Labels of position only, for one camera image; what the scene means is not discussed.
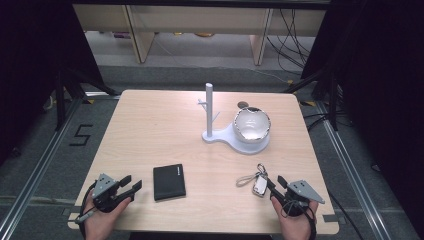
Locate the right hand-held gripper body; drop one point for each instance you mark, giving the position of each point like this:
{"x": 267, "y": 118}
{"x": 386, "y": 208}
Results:
{"x": 300, "y": 191}

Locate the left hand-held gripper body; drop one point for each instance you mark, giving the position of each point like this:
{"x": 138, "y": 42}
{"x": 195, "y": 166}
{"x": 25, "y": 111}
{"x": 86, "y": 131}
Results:
{"x": 105, "y": 186}

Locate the black wallet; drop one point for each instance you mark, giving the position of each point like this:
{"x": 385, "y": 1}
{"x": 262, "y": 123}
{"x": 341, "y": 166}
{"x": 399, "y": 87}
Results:
{"x": 169, "y": 182}

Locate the white bowl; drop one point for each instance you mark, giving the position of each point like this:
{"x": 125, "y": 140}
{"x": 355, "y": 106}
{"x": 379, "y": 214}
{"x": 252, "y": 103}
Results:
{"x": 251, "y": 125}

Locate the white key stand with tray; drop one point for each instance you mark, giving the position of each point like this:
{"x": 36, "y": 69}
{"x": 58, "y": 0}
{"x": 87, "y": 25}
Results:
{"x": 209, "y": 110}

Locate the person's right hand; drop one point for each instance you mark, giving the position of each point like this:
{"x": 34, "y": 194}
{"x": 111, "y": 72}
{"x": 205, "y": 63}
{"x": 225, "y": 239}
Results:
{"x": 296, "y": 228}

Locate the person's left hand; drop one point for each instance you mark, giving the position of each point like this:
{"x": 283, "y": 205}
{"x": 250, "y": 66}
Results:
{"x": 100, "y": 225}

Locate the round brown disc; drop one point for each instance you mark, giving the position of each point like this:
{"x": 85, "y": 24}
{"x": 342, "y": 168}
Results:
{"x": 242, "y": 104}

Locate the black metal stand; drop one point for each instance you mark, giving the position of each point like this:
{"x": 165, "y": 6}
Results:
{"x": 333, "y": 100}
{"x": 60, "y": 100}

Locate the black curtain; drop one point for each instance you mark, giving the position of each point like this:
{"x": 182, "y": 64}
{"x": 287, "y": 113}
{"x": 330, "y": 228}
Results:
{"x": 33, "y": 66}
{"x": 383, "y": 83}

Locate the beige wooden desk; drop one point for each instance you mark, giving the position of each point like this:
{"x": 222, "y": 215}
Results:
{"x": 200, "y": 18}

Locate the aluminium floor rail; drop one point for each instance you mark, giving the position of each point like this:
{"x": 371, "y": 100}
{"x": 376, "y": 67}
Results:
{"x": 350, "y": 173}
{"x": 36, "y": 173}

